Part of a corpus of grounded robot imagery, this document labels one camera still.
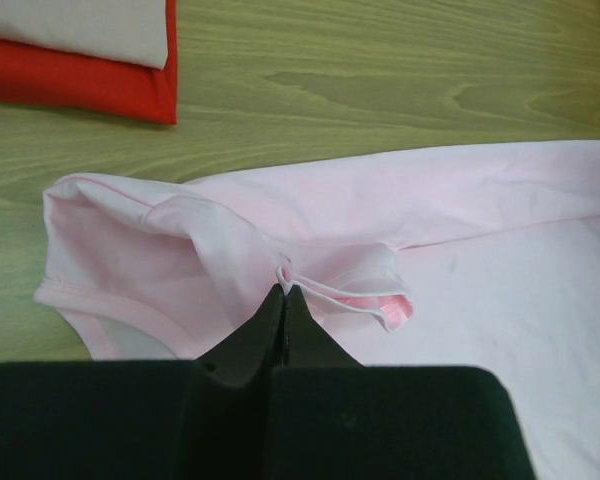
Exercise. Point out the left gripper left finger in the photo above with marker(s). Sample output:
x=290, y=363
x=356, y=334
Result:
x=242, y=356

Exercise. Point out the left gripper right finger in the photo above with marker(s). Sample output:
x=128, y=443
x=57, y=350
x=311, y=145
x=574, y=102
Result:
x=305, y=343

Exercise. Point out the light pink t-shirt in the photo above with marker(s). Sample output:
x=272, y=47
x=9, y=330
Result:
x=484, y=255

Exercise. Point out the folded pink t-shirt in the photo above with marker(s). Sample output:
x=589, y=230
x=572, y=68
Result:
x=133, y=31

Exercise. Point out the folded red t-shirt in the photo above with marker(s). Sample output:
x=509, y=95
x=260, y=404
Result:
x=33, y=75

